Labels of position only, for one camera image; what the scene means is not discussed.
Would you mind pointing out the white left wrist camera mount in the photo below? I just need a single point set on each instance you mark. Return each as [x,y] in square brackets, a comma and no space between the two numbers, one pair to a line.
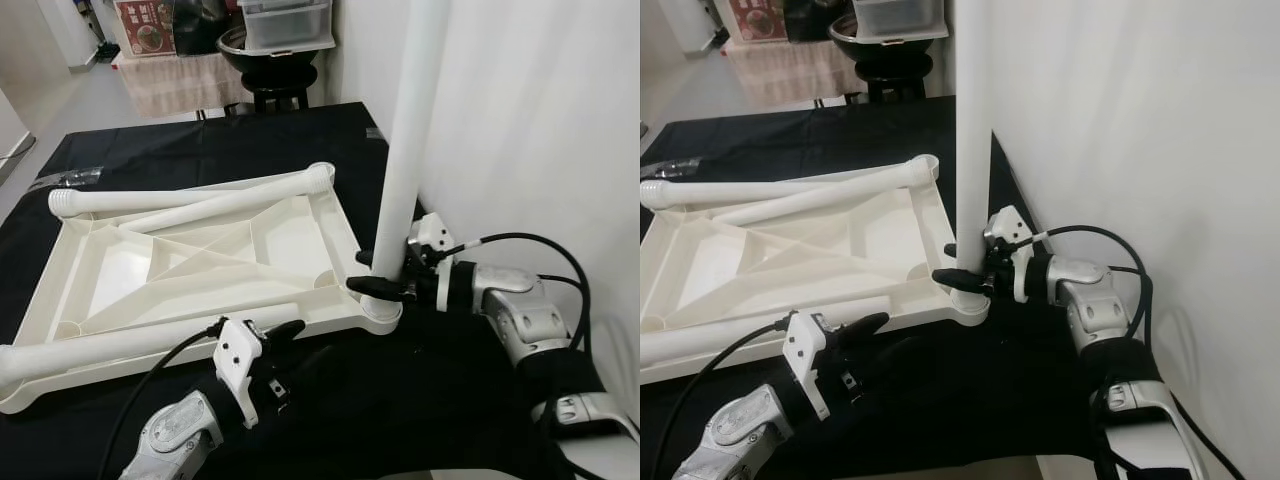
[805,355]
[240,360]

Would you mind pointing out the black plastic bag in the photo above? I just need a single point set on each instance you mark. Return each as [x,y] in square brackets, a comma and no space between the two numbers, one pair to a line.
[812,18]
[200,25]

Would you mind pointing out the red food print box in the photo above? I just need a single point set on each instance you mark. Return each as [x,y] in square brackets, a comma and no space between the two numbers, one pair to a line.
[758,20]
[145,30]

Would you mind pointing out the clear plastic storage box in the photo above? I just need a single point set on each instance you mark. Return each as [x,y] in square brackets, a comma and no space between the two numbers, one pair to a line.
[900,18]
[288,25]

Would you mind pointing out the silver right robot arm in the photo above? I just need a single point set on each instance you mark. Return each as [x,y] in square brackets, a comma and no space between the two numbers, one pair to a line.
[1085,300]
[525,315]

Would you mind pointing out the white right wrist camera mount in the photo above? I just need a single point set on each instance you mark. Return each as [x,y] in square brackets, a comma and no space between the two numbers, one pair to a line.
[435,235]
[1012,225]

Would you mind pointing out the black cloth mat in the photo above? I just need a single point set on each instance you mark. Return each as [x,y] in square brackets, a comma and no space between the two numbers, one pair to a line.
[800,130]
[250,140]

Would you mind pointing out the clear tape piece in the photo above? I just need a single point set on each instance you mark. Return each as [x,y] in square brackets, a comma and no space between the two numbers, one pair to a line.
[680,168]
[375,132]
[75,178]

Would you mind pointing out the white plastic children table top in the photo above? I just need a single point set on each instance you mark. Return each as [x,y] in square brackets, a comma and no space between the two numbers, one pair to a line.
[800,262]
[200,272]

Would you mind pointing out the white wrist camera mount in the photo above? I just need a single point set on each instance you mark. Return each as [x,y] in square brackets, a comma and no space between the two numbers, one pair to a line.
[435,235]
[240,360]
[805,355]
[1012,225]

